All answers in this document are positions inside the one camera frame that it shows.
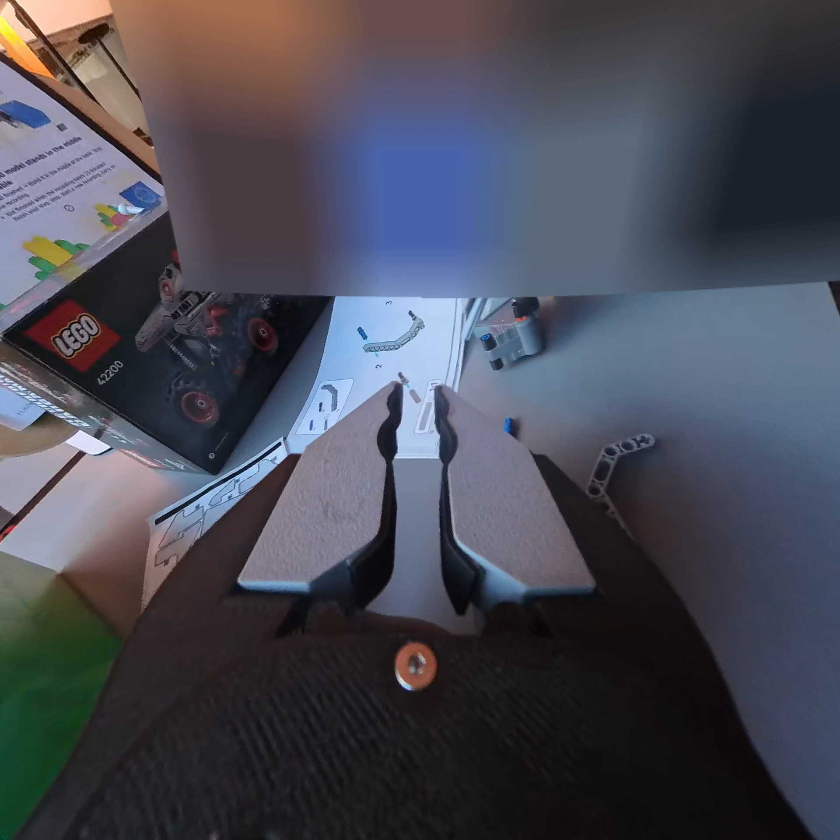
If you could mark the lego sticker sheet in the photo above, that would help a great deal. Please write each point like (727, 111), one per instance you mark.
(197, 525)

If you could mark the lego instruction booklet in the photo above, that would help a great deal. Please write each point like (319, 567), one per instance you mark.
(341, 358)

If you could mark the grey bent lego liftarm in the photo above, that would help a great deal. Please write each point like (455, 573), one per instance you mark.
(607, 463)

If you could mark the printed instruction sheet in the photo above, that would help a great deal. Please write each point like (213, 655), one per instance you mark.
(59, 197)

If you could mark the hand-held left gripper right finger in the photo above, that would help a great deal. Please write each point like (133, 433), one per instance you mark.
(512, 518)

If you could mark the black lego set box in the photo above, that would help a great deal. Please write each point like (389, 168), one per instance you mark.
(131, 400)

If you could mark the grey lego pull-back motor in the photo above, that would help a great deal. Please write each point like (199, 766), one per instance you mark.
(515, 334)

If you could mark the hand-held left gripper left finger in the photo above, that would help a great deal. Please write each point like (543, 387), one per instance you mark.
(328, 499)

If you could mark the round wooden board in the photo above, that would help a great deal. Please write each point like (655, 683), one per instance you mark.
(33, 443)

